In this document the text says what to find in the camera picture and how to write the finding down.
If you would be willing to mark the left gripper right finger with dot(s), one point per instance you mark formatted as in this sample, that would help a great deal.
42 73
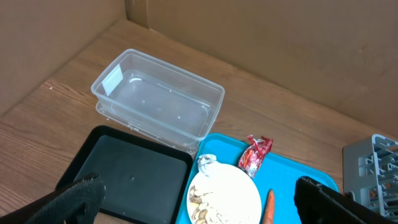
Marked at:
319 204

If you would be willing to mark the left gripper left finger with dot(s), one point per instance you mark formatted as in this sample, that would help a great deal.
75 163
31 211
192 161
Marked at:
77 202

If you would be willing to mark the orange carrot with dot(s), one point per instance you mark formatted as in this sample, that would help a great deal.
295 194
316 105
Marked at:
268 217

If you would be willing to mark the red snack wrapper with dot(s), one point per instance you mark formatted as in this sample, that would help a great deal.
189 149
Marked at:
252 158

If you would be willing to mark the large white plate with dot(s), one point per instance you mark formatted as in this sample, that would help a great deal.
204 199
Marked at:
241 199

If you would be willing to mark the food scraps and rice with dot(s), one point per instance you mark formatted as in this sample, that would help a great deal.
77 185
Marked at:
204 207

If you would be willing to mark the white napkin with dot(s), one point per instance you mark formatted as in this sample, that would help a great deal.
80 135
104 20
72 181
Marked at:
206 163

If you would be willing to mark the grey dishwasher rack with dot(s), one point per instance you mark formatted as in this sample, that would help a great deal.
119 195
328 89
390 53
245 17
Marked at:
370 174

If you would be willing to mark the teal plastic tray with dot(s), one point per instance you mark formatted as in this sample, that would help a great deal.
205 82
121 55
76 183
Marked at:
276 173

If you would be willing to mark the black plastic tray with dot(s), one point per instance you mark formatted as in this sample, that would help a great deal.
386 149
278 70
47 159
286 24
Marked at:
144 181

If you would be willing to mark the clear plastic container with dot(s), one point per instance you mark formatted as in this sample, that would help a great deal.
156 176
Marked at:
159 100

